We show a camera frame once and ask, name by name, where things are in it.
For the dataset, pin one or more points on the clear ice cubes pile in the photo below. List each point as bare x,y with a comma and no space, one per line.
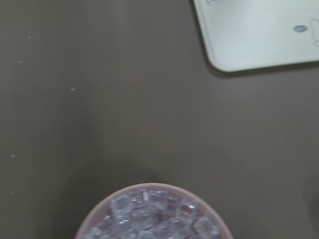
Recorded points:
153,214

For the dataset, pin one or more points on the cream rabbit tray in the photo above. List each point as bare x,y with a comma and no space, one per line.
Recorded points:
252,34

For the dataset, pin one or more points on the pink bowl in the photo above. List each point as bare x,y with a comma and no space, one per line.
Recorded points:
204,209

